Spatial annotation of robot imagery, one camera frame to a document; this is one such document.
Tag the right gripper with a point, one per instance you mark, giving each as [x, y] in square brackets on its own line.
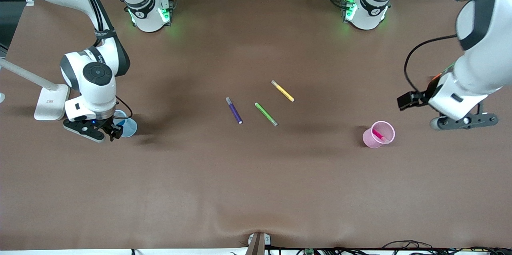
[108, 127]

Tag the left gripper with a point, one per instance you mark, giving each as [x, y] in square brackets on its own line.
[424, 95]

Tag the pink marker pen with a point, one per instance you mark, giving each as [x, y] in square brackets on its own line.
[380, 135]

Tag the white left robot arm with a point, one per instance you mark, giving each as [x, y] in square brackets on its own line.
[488, 59]

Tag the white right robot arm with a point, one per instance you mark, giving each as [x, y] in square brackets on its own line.
[98, 73]

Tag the light blue plastic cup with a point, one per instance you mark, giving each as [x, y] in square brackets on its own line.
[130, 127]

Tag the pink plastic cup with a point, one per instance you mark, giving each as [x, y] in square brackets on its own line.
[370, 139]

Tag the white stand with pole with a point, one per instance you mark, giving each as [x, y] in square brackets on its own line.
[52, 103]

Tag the small white round object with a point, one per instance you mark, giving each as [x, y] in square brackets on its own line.
[2, 98]

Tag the purple marker pen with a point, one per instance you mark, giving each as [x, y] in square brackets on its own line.
[234, 111]

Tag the yellow marker pen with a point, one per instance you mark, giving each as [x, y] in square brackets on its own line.
[282, 91]

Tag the green marker pen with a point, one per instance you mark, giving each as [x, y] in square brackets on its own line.
[266, 114]

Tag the brown post with bracket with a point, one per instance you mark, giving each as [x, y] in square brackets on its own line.
[258, 245]

